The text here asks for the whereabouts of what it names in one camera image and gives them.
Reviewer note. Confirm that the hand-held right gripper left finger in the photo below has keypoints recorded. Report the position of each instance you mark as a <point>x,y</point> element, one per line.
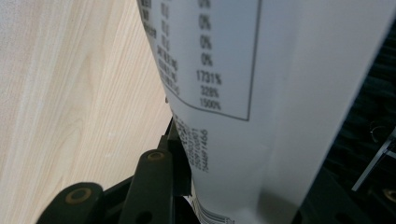
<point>152,186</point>

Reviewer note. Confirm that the metal floor rail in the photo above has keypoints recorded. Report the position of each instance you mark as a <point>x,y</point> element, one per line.
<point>373,161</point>

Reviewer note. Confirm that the white and blue bag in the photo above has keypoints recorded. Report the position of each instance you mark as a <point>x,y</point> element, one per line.
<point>264,93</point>

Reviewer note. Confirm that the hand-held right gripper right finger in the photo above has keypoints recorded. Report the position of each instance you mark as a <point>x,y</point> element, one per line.
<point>330,202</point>

